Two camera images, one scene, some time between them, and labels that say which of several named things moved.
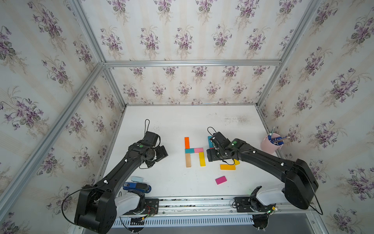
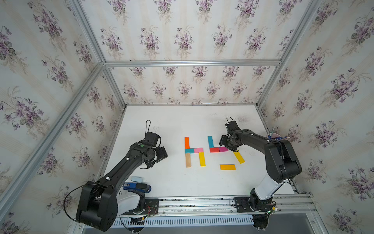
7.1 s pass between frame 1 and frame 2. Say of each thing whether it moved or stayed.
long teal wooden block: stayed
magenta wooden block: moved
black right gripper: moved
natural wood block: stayed
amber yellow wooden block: stayed
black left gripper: stayed
